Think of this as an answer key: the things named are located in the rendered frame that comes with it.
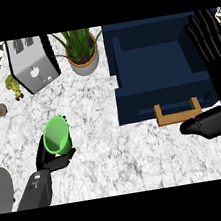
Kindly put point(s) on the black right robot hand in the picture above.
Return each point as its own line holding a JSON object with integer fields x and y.
{"x": 217, "y": 75}

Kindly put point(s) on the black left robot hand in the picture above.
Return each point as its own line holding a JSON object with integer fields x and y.
{"x": 58, "y": 162}

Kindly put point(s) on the green cup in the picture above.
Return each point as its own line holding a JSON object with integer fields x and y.
{"x": 56, "y": 136}

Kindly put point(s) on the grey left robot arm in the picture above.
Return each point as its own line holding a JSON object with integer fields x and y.
{"x": 35, "y": 190}

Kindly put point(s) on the dark blue drawer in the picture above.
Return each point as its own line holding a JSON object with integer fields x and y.
{"x": 159, "y": 74}

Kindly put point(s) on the dark blue cabinet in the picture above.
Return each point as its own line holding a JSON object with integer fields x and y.
{"x": 147, "y": 30}

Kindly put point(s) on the green broccoli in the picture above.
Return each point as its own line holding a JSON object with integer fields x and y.
{"x": 13, "y": 86}

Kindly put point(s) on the grey and black appliance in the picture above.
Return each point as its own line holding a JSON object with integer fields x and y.
{"x": 32, "y": 62}

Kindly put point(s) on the potted green plant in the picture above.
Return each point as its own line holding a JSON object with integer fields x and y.
{"x": 81, "y": 51}

